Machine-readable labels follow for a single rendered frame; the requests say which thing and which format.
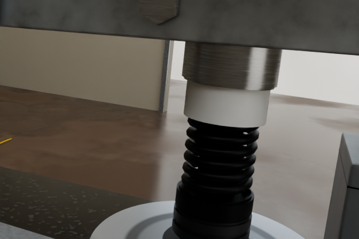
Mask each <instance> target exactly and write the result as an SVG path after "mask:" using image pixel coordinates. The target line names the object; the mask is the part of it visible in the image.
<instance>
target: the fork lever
mask: <svg viewBox="0 0 359 239"><path fill-rule="evenodd" d="M0 27H11V28H24V29H37V30H50V31H63V32H71V33H84V34H97V35H110V36H123V37H135V38H149V39H161V40H169V41H182V42H195V43H208V44H221V45H234V46H246V47H260V48H267V49H280V50H293V51H306V52H319V53H332V54H345V55H358V56H359V0H0Z"/></svg>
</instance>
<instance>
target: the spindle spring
mask: <svg viewBox="0 0 359 239"><path fill-rule="evenodd" d="M188 123H189V125H190V127H189V128H188V129H187V130H186V135H187V136H188V137H189V138H188V139H187V140H186V142H185V146H186V148H187V150H186V151H185V153H184V159H185V160H186V161H185V162H184V163H183V167H182V168H183V170H184V173H183V174H182V176H181V178H182V183H183V184H184V185H186V186H187V187H188V188H189V189H192V190H194V191H197V192H200V193H204V194H210V195H235V194H240V193H242V192H244V193H251V189H250V188H251V186H252V183H253V178H252V175H253V173H254V166H253V164H254V163H255V161H256V155H255V151H256V150H257V142H256V141H257V140H258V138H259V131H258V130H257V129H258V128H259V127H254V128H238V127H230V126H221V125H215V124H209V123H204V122H200V121H196V120H194V119H191V118H189V117H188ZM202 130H206V131H212V132H222V133H242V132H246V133H248V134H244V133H243V135H238V136H224V135H217V134H209V133H204V132H202ZM201 143H205V144H210V145H218V146H241V147H240V148H215V147H208V146H203V145H201ZM245 145H247V146H245ZM199 155H204V156H209V157H217V158H240V159H239V160H232V161H223V160H211V159H207V158H203V157H199ZM245 157H246V158H245ZM196 167H199V168H203V169H209V170H216V171H236V170H238V172H233V173H216V172H208V171H203V170H199V169H197V168H196ZM193 178H196V179H199V180H203V181H209V182H218V183H232V182H236V184H233V185H213V184H207V183H203V182H199V181H196V180H193Z"/></svg>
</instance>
